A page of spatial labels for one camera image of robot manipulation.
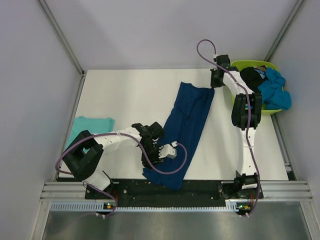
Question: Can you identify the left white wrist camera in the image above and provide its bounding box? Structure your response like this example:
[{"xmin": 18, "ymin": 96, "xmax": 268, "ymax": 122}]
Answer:
[{"xmin": 158, "ymin": 141, "xmax": 178, "ymax": 159}]

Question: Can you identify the left aluminium frame post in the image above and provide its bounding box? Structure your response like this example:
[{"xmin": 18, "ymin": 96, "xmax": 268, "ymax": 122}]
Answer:
[{"xmin": 36, "ymin": 0, "xmax": 85, "ymax": 76}]

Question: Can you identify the aluminium extrusion rail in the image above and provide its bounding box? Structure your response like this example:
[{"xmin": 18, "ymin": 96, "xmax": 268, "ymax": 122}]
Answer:
[{"xmin": 40, "ymin": 180, "xmax": 313, "ymax": 202}]

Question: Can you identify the right aluminium frame post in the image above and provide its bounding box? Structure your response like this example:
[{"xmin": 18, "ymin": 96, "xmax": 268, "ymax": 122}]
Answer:
[{"xmin": 264, "ymin": 0, "xmax": 306, "ymax": 62}]

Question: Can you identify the dark blue printed t-shirt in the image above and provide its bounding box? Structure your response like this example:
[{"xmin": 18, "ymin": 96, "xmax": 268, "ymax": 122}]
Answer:
[{"xmin": 142, "ymin": 82, "xmax": 215, "ymax": 190}]

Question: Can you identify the folded teal t-shirt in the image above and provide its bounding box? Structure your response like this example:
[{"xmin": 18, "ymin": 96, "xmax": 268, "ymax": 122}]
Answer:
[{"xmin": 64, "ymin": 116, "xmax": 116, "ymax": 150}]

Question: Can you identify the black t-shirt in basket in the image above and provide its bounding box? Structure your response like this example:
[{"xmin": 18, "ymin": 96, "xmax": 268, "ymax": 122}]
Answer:
[{"xmin": 240, "ymin": 67, "xmax": 267, "ymax": 92}]

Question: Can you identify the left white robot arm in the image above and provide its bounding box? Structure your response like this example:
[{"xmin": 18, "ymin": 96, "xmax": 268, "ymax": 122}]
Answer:
[{"xmin": 62, "ymin": 122, "xmax": 165, "ymax": 199}]

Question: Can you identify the aluminium frame post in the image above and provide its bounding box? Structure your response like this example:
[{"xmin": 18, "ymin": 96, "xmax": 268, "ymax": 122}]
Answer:
[
  {"xmin": 36, "ymin": 0, "xmax": 85, "ymax": 76},
  {"xmin": 264, "ymin": 0, "xmax": 306, "ymax": 62}
]

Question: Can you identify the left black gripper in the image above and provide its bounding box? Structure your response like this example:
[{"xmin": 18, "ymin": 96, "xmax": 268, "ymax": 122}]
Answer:
[{"xmin": 139, "ymin": 142, "xmax": 164, "ymax": 171}]

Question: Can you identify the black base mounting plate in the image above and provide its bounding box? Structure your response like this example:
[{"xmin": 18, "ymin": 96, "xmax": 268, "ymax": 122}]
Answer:
[{"xmin": 84, "ymin": 177, "xmax": 266, "ymax": 209}]

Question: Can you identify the lime green plastic basket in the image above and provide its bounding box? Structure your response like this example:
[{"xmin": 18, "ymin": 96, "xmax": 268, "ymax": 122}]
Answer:
[{"xmin": 230, "ymin": 59, "xmax": 282, "ymax": 115}]

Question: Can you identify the bright blue t-shirt in basket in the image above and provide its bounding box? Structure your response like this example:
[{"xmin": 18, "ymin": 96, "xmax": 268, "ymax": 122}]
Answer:
[{"xmin": 258, "ymin": 67, "xmax": 292, "ymax": 110}]

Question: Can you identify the grey slotted cable duct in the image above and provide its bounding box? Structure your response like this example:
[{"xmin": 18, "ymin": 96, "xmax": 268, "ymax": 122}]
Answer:
[{"xmin": 51, "ymin": 201, "xmax": 251, "ymax": 213}]

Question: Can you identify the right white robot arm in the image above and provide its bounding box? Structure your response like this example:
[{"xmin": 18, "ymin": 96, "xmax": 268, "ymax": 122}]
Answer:
[{"xmin": 210, "ymin": 54, "xmax": 262, "ymax": 199}]

